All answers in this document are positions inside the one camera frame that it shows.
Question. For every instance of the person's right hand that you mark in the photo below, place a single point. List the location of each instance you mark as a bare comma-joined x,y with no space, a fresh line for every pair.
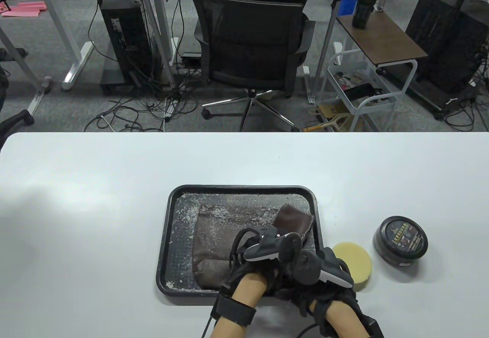
324,296

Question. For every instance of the person's left hand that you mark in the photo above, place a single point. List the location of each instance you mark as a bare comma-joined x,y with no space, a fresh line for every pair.
267,267

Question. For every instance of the black round hand tracker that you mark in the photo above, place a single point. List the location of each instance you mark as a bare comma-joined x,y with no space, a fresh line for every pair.
309,267
267,246

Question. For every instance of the brown microfibre cloth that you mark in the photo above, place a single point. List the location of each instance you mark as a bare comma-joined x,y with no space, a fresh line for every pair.
292,221

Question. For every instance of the brown leather bag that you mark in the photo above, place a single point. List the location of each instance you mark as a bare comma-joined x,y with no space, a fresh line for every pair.
214,238

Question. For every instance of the black plastic tray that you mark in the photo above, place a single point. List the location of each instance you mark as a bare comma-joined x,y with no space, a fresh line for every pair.
179,238

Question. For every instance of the black leather care cream jar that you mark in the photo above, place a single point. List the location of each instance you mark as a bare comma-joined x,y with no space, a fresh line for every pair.
401,238

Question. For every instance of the person's right forearm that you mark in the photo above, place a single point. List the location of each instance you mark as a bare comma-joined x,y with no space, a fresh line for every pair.
344,322

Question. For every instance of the person's left forearm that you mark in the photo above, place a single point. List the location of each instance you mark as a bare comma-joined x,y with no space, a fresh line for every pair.
244,288

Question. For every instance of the yellow round sponge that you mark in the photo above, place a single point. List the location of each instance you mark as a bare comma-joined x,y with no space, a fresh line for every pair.
353,261

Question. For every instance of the cardboard box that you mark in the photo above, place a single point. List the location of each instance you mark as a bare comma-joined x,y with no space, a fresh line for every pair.
344,112

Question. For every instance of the white power strip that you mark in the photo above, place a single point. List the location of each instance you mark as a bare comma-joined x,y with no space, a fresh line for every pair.
170,109

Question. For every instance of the white metal trolley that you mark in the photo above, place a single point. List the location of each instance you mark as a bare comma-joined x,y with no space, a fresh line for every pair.
366,105

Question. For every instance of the flat black device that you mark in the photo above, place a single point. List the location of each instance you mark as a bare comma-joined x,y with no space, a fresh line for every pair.
361,91

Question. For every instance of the black power adapter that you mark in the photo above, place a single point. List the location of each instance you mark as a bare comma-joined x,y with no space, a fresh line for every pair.
190,59

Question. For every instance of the black mesh office chair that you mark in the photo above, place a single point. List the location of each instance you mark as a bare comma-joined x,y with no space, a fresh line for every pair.
252,32

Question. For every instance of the brown wooden trolley top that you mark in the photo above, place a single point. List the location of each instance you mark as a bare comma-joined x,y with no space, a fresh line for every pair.
382,36

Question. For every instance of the black computer tower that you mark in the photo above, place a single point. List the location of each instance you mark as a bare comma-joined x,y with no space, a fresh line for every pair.
126,36

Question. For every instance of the blue box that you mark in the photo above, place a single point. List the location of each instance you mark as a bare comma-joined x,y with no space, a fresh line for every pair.
347,6

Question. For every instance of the black water bottle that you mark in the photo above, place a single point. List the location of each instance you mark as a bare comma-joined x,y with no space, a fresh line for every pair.
363,9

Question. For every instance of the black equipment case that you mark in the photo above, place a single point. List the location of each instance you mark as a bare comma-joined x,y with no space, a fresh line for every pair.
447,40

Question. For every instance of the white desk leg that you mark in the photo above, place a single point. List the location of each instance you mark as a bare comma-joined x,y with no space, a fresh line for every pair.
23,67

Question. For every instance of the dark desk with white legs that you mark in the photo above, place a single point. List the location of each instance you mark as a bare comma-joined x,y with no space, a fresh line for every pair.
57,21

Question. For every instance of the pink sheets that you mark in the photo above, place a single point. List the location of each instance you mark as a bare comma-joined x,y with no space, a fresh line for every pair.
23,9

